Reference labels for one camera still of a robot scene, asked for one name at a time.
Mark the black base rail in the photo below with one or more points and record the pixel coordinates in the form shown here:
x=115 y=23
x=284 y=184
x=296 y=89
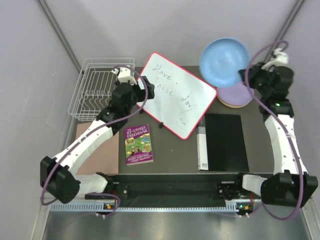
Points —
x=224 y=186

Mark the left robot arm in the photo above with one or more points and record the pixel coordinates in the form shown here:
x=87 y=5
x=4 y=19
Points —
x=58 y=175

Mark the blue plate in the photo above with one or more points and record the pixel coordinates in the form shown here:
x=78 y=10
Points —
x=221 y=61

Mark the black clip file folder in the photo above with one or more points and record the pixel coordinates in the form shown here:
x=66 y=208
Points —
x=220 y=144

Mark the pink framed whiteboard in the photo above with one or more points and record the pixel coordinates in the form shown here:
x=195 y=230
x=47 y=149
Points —
x=181 y=98

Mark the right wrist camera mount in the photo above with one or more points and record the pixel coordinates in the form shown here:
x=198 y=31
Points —
x=278 y=59

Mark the white wire dish rack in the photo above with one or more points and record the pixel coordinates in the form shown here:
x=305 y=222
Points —
x=94 y=86

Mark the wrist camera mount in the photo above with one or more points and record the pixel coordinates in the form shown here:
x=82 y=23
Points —
x=124 y=75
x=278 y=59

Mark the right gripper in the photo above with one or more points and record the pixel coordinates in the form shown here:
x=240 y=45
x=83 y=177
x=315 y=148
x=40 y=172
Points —
x=256 y=69

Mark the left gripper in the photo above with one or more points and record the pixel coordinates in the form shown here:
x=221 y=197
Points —
x=142 y=92

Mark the pink plate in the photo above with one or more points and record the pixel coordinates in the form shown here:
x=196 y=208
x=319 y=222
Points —
x=233 y=106

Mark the purple treehouse book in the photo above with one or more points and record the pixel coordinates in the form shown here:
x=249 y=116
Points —
x=138 y=147

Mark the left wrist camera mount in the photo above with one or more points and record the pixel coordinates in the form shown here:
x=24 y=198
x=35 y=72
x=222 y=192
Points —
x=124 y=75

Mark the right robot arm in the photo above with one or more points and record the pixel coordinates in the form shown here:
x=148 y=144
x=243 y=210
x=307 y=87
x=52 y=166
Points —
x=290 y=185

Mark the grey cable duct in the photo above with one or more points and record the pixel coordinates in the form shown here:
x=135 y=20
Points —
x=230 y=207

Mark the purple plate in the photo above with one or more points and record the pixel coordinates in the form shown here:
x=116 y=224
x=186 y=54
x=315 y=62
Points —
x=237 y=94

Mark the pink paper sheet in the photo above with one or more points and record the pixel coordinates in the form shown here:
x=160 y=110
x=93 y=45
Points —
x=105 y=159

